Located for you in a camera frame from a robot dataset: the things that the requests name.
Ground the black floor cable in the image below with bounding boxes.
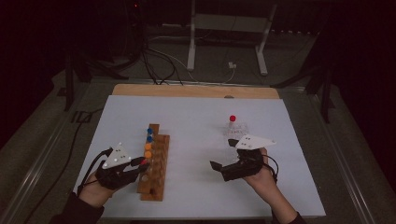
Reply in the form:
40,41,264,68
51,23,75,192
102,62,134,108
22,106,106,224

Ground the white floor cable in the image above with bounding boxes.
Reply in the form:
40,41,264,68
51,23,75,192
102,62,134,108
148,34,237,85

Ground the right hand-held gripper cable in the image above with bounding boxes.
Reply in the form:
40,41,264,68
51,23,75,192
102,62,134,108
262,153,280,184

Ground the black cable bundle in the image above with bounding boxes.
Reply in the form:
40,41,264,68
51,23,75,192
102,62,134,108
139,43,185,86

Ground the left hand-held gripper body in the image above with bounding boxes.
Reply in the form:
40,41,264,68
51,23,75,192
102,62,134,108
95,142,138,190

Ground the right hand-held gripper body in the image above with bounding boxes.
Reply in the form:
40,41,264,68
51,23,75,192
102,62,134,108
221,134,277,182

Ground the white table mat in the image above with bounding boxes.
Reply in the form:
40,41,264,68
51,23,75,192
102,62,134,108
64,94,327,220

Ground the clear acrylic test tube rack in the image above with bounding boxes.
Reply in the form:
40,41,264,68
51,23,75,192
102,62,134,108
222,120,250,147

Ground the white metal stand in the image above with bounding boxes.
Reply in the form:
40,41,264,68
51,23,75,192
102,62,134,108
186,0,278,77

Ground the wooden test tube rack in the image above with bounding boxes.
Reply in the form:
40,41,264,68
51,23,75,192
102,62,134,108
136,123,171,202

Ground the person's right hand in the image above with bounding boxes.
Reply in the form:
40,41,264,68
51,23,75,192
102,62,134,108
243,147,277,195

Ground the hand-held gripper cable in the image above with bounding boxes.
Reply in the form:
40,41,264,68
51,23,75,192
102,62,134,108
77,147,114,196
262,153,280,184

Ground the black metal stand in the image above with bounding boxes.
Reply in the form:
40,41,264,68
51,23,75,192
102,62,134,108
270,31,336,124
57,50,129,112

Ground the person's left hand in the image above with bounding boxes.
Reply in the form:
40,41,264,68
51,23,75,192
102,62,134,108
78,173,118,209

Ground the left hand-held gripper cable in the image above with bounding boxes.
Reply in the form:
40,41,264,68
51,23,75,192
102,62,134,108
77,147,114,196

